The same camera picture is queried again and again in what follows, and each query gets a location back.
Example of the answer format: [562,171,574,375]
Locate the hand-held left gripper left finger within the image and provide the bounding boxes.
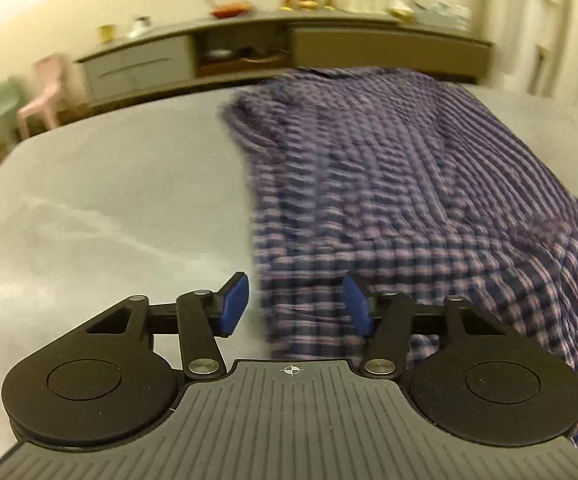
[84,271,250,381]

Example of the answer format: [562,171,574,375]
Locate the red bowl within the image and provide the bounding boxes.
[210,2,252,18]

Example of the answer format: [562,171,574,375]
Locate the golden ornaments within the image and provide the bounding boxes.
[280,0,337,12]

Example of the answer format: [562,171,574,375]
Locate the cream curtain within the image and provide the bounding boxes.
[486,0,578,108]

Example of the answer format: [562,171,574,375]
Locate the cream yellow dish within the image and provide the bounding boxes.
[388,0,416,21]

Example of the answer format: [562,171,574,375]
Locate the white folded cloths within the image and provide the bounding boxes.
[414,0,472,28]

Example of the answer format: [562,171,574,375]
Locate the green plastic chair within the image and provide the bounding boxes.
[0,80,21,145]

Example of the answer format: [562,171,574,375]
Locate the grey low cabinet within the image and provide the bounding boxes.
[74,10,494,111]

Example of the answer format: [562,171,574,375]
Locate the white teapot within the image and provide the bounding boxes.
[126,16,152,38]

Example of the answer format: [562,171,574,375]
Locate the blue checked shirt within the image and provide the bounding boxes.
[219,66,578,457]

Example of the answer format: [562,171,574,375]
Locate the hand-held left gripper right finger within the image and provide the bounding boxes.
[342,272,508,381]

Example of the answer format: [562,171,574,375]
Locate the pink plastic chair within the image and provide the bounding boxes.
[16,55,71,139]

